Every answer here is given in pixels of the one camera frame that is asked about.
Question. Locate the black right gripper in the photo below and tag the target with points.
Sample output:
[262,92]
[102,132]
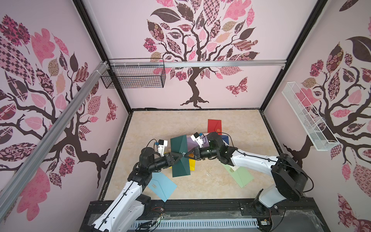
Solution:
[195,153]

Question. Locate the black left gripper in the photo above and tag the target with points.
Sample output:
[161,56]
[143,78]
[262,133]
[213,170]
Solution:
[168,159]

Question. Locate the lilac purple envelope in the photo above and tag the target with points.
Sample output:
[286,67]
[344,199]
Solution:
[190,144]

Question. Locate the dark green envelope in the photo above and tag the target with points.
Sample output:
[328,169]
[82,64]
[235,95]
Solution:
[182,168]

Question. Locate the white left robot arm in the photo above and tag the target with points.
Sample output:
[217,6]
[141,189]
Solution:
[131,203]

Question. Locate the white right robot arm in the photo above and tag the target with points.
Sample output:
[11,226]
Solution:
[289,178]

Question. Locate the yellow envelope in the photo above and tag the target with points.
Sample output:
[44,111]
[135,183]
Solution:
[192,164]

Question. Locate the light blue envelope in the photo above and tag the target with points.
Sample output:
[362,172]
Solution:
[162,186]

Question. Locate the red envelope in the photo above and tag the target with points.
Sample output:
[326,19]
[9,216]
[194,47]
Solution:
[214,125]

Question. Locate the navy blue envelope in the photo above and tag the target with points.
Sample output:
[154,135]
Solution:
[226,139]

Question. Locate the white envelope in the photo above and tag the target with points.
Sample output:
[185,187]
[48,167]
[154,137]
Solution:
[233,168]

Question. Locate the mint green envelope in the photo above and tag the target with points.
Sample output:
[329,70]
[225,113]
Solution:
[242,176]

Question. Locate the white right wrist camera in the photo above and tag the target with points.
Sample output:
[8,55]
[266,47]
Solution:
[198,138]

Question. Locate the black wire basket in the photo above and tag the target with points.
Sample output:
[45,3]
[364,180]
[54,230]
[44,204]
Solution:
[141,73]

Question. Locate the white wire basket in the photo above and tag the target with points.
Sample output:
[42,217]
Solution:
[302,102]

